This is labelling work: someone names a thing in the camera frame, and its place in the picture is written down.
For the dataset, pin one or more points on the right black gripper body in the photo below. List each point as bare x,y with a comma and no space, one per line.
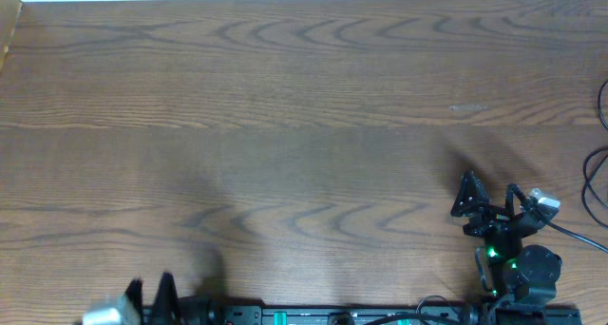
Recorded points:
493,221

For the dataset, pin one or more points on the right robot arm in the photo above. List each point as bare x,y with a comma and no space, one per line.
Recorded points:
521,278

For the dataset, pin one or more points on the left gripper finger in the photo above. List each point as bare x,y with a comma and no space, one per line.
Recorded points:
134,293
166,308

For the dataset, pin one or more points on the cardboard box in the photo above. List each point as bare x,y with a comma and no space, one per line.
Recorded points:
9,14

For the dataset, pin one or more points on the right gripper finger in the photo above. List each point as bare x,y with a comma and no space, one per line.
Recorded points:
512,191
472,198

